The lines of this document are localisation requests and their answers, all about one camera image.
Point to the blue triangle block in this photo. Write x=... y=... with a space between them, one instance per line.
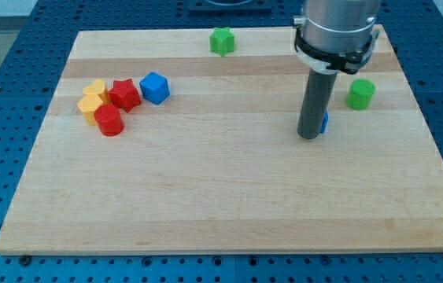
x=324 y=123

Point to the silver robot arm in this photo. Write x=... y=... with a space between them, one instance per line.
x=336 y=35

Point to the wooden board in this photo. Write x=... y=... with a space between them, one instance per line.
x=218 y=166

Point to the blue cube block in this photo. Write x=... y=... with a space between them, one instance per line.
x=154 y=88

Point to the green star block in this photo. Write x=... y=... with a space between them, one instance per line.
x=222 y=41

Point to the red star block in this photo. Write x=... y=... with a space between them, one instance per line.
x=125 y=95

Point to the red cylinder block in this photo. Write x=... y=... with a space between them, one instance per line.
x=109 y=120

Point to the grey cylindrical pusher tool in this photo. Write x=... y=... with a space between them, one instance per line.
x=314 y=106

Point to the yellow heart block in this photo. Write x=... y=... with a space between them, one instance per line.
x=98 y=88

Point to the yellow hexagon block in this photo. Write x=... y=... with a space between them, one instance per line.
x=87 y=105

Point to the green cylinder block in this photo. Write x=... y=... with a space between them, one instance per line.
x=361 y=92

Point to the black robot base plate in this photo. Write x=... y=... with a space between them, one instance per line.
x=200 y=6

